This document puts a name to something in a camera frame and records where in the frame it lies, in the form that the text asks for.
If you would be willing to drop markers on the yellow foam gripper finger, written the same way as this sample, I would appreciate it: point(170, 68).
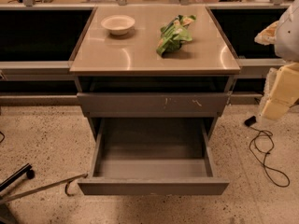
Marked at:
point(281, 91)
point(268, 35)

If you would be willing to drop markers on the grey drawer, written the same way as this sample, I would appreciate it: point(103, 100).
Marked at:
point(152, 104)
point(152, 157)

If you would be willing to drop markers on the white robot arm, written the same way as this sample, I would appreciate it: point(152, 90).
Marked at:
point(287, 36)

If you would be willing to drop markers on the grey drawer cabinet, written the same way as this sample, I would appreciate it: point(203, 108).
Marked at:
point(130, 63)

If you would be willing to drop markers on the green chip bag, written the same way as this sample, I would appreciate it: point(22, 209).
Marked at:
point(175, 34)

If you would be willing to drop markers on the white ceramic bowl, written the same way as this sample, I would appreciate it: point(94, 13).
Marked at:
point(118, 24)

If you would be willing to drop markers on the grey metal rod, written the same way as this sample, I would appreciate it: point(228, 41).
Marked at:
point(49, 186)

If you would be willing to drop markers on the black chair leg caster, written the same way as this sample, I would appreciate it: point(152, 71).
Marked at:
point(25, 170)

